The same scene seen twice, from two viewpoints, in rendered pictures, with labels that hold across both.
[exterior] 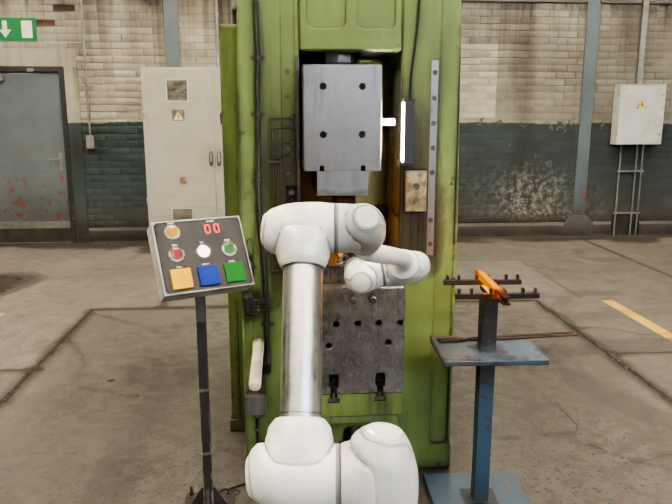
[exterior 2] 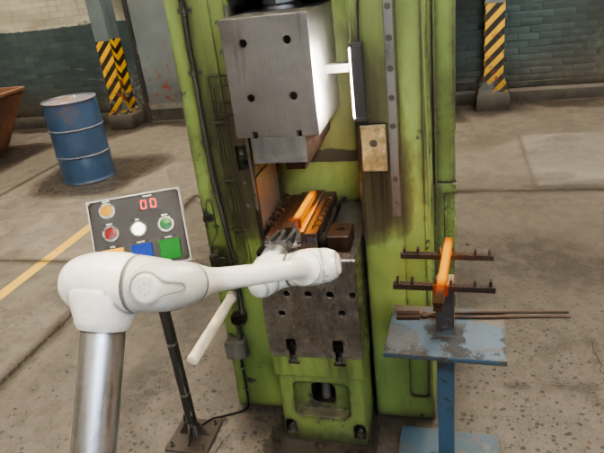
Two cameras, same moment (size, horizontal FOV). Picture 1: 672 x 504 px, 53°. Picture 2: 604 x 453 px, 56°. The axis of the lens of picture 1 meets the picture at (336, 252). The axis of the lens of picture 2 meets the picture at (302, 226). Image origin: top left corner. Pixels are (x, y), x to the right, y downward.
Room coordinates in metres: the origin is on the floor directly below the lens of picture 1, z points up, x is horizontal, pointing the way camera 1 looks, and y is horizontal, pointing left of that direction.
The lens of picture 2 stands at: (0.80, -0.76, 1.89)
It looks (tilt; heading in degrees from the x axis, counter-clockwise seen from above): 24 degrees down; 21
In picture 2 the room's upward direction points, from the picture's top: 7 degrees counter-clockwise
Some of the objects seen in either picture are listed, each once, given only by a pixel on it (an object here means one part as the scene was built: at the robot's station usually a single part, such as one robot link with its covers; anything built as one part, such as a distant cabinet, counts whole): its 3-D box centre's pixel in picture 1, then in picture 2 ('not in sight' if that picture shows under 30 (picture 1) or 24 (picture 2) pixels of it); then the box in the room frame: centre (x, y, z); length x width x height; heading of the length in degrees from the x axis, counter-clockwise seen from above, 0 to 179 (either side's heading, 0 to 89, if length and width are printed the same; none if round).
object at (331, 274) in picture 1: (337, 262); (304, 218); (2.81, -0.01, 0.96); 0.42 x 0.20 x 0.09; 5
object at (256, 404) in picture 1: (256, 402); (236, 347); (2.69, 0.34, 0.36); 0.09 x 0.07 x 0.12; 95
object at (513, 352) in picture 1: (486, 349); (445, 333); (2.52, -0.60, 0.67); 0.40 x 0.30 x 0.02; 93
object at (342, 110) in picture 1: (348, 118); (297, 66); (2.81, -0.05, 1.56); 0.42 x 0.39 x 0.40; 5
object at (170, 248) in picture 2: (234, 272); (170, 248); (2.41, 0.38, 1.01); 0.07 x 0.05 x 0.07; 120
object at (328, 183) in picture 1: (338, 178); (293, 133); (2.81, -0.01, 1.32); 0.42 x 0.20 x 0.10; 5
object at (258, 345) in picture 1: (256, 364); (213, 326); (2.48, 0.31, 0.62); 0.44 x 0.05 x 0.05; 5
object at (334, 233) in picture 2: not in sight; (341, 236); (2.68, -0.20, 0.95); 0.12 x 0.08 x 0.06; 5
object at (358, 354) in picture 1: (350, 320); (324, 274); (2.82, -0.06, 0.69); 0.56 x 0.38 x 0.45; 5
